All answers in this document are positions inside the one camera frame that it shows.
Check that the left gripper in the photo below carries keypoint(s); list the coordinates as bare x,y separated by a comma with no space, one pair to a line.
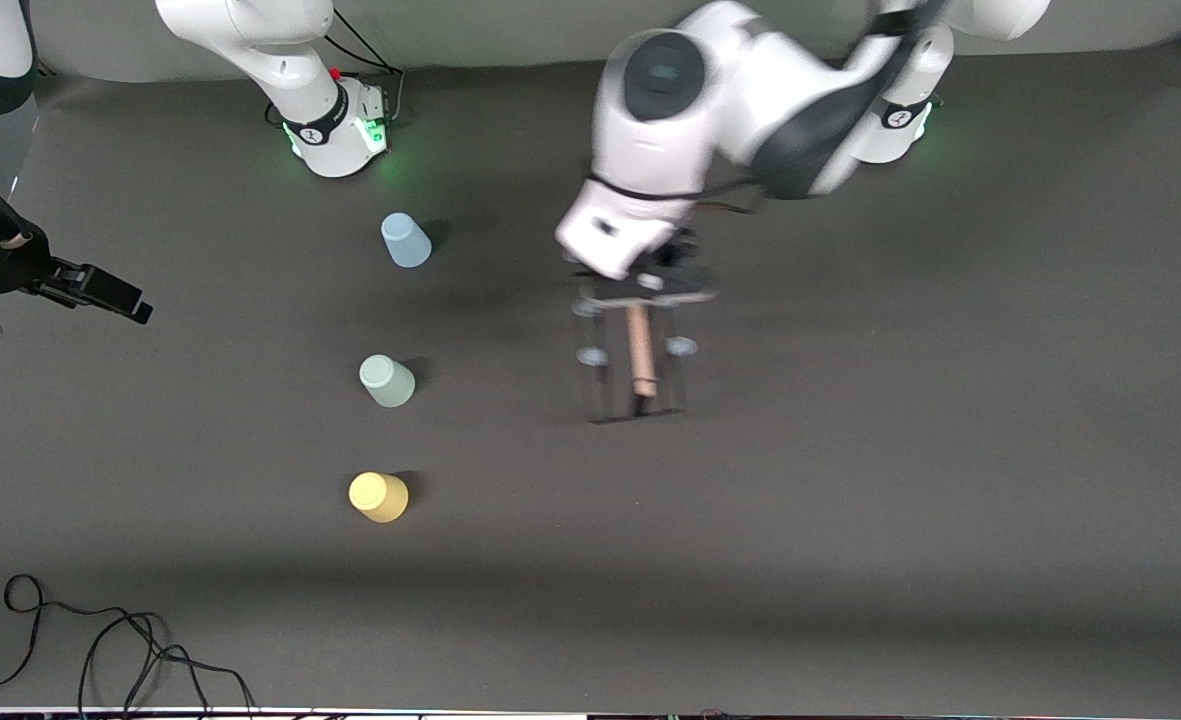
678,250

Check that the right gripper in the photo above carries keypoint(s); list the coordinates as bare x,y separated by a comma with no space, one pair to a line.
12,268

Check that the light blue plastic cup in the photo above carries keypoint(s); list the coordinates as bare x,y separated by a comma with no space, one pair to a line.
405,242

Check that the light green plastic cup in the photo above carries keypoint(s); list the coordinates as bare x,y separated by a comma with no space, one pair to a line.
387,382

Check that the yellow plastic cup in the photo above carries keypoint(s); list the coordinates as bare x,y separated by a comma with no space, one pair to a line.
378,497

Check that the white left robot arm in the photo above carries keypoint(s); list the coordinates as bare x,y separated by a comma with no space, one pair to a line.
750,90

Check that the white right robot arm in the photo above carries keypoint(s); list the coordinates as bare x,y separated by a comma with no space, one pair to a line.
290,60

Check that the dark grey table mat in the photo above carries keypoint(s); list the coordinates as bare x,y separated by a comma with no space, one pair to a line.
850,450

